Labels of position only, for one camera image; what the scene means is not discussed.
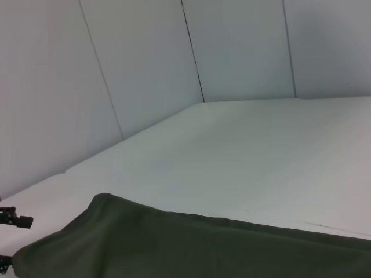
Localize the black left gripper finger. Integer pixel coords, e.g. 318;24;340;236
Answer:
0;254;14;275
0;206;34;229

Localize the dark green t-shirt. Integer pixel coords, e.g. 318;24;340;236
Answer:
12;192;371;278

